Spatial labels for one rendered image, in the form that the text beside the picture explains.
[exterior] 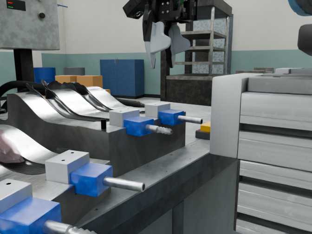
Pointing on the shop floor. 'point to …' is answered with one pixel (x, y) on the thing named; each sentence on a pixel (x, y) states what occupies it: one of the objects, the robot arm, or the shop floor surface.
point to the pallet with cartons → (92, 81)
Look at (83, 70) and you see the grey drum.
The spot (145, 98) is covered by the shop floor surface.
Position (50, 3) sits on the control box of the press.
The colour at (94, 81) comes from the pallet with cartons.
